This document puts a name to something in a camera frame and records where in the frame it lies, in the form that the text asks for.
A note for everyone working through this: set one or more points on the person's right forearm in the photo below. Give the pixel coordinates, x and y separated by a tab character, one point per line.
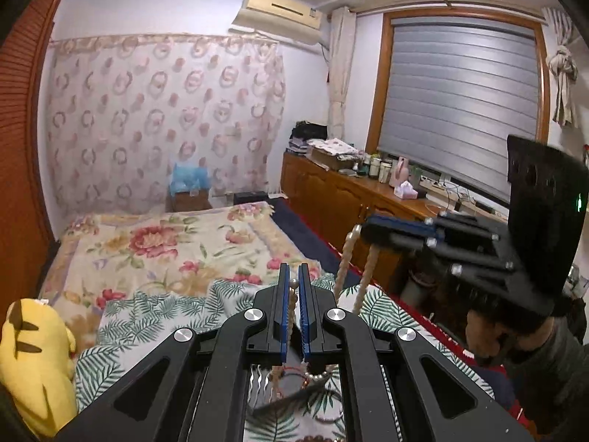
552	363

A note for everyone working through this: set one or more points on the wooden window frame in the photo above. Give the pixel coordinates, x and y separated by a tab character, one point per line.
384	78

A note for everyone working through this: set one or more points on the yellow plush toy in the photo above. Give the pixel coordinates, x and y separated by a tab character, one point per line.
37	359

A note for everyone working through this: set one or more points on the black storage case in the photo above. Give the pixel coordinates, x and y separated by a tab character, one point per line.
251	198

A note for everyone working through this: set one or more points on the white printed cloth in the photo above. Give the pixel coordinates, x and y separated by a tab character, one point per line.
333	145

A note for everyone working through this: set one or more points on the grey window blind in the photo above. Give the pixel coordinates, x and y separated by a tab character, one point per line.
460	101

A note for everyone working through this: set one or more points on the navy blanket with red edge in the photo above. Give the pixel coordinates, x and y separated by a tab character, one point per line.
299	225

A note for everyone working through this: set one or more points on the green leaf print tablecloth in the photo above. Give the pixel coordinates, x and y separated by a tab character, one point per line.
138	327

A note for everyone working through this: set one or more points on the blue plastic bag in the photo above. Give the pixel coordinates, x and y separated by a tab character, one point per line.
188	177

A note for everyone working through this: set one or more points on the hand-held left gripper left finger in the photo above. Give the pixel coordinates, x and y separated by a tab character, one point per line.
284	294

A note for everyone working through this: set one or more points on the tied beige curtain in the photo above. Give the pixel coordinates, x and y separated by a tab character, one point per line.
563	69

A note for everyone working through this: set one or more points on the beige hanging curtain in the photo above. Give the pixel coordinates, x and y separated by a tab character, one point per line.
340	64

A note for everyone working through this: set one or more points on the pink tissue box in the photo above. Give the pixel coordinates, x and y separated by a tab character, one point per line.
407	191

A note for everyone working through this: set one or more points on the row of small bottles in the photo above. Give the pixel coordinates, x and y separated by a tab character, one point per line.
382	168

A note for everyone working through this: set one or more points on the white power strip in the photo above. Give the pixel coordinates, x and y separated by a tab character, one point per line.
435	184

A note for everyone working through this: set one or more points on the long wooden cabinet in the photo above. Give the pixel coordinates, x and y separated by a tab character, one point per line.
331	193

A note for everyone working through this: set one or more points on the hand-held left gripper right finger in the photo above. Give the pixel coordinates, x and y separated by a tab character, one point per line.
303	294

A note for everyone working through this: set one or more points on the brown slatted wooden wardrobe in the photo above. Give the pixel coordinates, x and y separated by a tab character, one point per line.
23	147

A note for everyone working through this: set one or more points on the pile of dark clothes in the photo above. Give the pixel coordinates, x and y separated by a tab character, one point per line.
310	131

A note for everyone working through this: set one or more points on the small brown cardboard box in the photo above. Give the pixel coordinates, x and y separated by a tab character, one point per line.
191	202

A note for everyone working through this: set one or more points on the open cardboard box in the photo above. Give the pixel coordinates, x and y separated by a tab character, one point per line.
326	159

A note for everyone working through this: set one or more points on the beige air conditioner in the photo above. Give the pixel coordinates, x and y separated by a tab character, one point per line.
276	14

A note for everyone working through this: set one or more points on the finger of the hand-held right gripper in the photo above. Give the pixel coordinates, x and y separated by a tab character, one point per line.
395	243
395	226

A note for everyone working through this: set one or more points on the person's right hand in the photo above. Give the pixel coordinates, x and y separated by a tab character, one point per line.
481	336

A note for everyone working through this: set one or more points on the floral blanket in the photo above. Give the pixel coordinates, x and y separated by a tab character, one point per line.
161	248

